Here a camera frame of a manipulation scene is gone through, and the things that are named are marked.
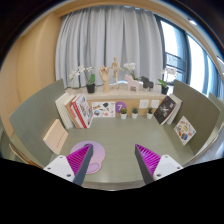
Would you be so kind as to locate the white orchid behind horses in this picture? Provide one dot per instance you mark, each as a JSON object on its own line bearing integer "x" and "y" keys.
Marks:
{"x": 130, "y": 66}

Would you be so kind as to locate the green desk divider panel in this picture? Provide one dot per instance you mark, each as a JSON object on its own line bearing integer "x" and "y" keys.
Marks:
{"x": 196, "y": 106}
{"x": 33, "y": 116}

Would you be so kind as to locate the purple mouse pad with wrist rest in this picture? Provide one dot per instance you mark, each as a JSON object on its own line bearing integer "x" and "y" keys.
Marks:
{"x": 99, "y": 156}

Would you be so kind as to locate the black cover book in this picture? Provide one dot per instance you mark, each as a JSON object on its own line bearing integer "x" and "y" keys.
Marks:
{"x": 165, "y": 110}

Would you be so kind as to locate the white sticker sheet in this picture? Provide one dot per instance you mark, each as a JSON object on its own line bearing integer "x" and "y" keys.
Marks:
{"x": 103, "y": 109}

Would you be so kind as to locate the colourful food sticker sheet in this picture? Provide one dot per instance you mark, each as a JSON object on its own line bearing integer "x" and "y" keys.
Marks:
{"x": 185, "y": 130}

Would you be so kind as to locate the white orchid in black pot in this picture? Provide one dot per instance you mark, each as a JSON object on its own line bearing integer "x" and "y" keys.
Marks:
{"x": 90, "y": 88}
{"x": 165, "y": 90}

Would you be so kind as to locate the brown kraft book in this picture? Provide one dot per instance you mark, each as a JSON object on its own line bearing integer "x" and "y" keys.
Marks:
{"x": 71, "y": 115}

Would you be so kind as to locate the thick white book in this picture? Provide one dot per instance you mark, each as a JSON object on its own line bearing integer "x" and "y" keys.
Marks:
{"x": 63, "y": 110}

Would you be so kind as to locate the round purple number sign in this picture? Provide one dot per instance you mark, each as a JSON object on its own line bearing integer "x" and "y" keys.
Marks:
{"x": 120, "y": 106}

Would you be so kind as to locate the grey curtain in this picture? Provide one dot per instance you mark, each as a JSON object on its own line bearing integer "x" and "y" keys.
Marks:
{"x": 106, "y": 36}

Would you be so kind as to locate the dark wooden horse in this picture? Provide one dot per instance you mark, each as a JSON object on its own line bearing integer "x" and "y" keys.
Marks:
{"x": 147, "y": 82}

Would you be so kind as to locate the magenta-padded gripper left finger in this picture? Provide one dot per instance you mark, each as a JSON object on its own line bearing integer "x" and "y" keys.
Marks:
{"x": 78, "y": 160}

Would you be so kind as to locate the light wooden ledge shelf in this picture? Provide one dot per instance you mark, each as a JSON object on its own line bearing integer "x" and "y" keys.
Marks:
{"x": 100, "y": 96}

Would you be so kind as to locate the window with dark frame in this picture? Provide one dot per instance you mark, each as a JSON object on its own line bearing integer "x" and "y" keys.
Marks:
{"x": 196, "y": 63}

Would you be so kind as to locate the white wall socket plate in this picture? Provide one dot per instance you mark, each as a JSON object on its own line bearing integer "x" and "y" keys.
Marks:
{"x": 144, "y": 104}
{"x": 155, "y": 103}

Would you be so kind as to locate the pink wooden horse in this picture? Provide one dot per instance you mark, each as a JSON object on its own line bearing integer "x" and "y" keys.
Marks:
{"x": 131, "y": 83}

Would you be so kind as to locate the wooden artist mannequin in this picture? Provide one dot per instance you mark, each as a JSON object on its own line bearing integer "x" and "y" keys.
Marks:
{"x": 115, "y": 68}

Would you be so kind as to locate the beige booklet with red text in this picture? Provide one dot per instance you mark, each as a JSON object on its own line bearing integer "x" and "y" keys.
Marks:
{"x": 55, "y": 136}

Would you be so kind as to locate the red-spined book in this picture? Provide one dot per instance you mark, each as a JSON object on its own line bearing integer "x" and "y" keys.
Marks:
{"x": 77, "y": 111}

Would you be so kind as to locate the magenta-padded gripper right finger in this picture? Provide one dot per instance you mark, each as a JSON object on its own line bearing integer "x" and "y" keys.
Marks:
{"x": 148, "y": 160}

